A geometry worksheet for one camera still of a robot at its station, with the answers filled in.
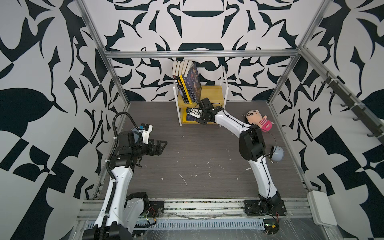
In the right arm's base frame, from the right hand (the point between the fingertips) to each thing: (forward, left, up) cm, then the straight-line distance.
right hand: (201, 111), depth 101 cm
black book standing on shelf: (-1, +13, +25) cm, 28 cm away
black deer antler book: (-2, +11, +24) cm, 27 cm away
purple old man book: (+7, +4, +23) cm, 24 cm away
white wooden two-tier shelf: (+14, -12, +2) cm, 18 cm away
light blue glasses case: (-32, +29, +23) cm, 49 cm away
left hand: (-26, +23, +9) cm, 36 cm away
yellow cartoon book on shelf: (0, +11, -5) cm, 12 cm away
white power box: (-56, -54, -7) cm, 78 cm away
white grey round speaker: (-29, -42, -4) cm, 51 cm away
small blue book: (-3, +7, -2) cm, 8 cm away
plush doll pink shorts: (-2, -36, -5) cm, 37 cm away
